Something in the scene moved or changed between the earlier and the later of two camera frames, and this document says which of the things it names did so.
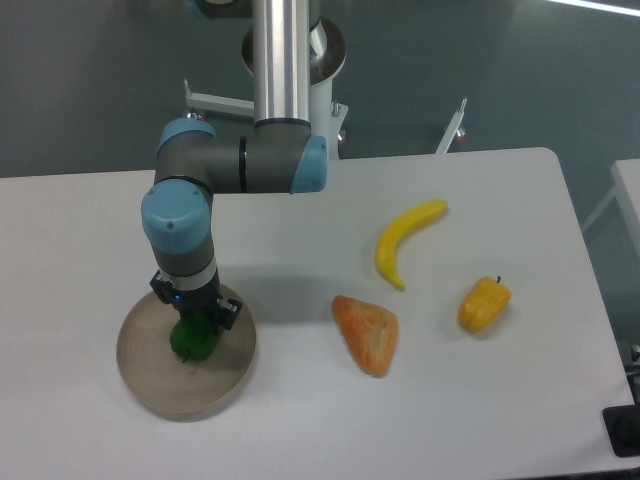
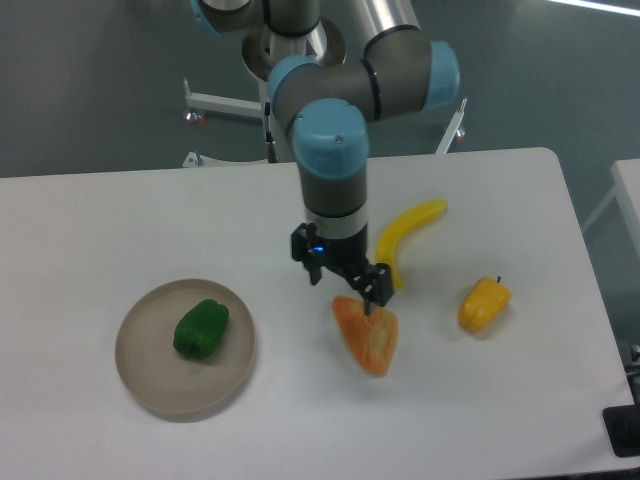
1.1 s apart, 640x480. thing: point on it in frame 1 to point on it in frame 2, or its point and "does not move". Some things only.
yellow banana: x=386 y=244 does not move
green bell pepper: x=195 y=339 does not move
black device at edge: x=623 y=426 does not move
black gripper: x=207 y=299 to x=350 y=255
